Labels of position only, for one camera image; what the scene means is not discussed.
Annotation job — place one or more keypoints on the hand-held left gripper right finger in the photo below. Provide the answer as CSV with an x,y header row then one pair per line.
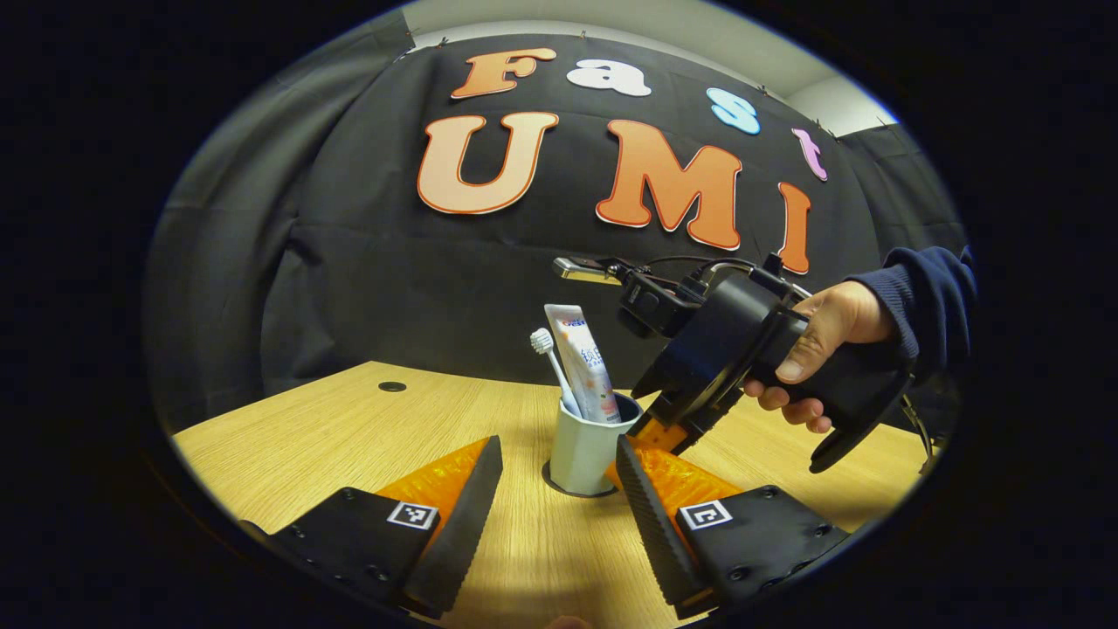
x,y
651,524

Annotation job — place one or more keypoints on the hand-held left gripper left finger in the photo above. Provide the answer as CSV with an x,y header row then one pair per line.
x,y
463,524

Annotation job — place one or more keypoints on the black backdrop cloth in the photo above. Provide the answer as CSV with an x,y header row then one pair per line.
x,y
393,288

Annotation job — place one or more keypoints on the dark round coaster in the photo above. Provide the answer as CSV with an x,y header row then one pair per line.
x,y
548,480

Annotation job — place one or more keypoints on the wooden desktop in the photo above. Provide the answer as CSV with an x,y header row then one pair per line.
x,y
332,437

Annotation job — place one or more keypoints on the white toothbrush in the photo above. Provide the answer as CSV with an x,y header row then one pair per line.
x,y
555,367

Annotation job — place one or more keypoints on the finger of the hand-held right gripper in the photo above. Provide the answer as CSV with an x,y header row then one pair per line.
x,y
664,432

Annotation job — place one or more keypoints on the white toothpaste tube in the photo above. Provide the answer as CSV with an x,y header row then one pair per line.
x,y
585,367

